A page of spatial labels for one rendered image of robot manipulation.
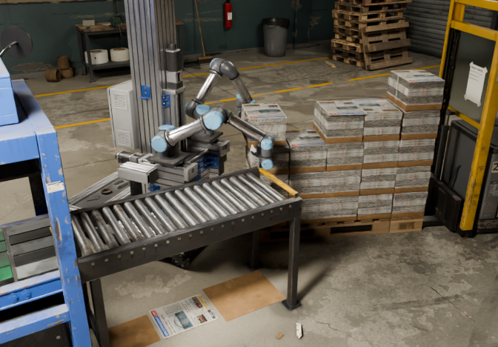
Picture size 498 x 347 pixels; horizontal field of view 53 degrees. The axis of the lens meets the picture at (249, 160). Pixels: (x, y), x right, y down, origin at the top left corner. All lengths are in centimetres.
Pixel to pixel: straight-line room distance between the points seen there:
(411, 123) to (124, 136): 220
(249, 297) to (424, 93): 196
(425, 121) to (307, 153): 93
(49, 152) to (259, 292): 197
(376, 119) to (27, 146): 258
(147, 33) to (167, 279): 174
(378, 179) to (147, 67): 197
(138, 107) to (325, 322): 202
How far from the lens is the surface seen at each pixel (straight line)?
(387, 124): 390
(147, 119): 379
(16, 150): 208
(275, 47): 1074
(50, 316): 248
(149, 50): 361
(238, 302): 348
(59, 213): 221
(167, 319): 339
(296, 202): 301
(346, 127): 380
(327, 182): 392
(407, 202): 427
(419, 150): 410
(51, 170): 213
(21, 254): 276
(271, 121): 362
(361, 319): 343
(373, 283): 374
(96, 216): 297
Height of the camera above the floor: 222
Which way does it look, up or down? 24 degrees down
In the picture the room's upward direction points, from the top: straight up
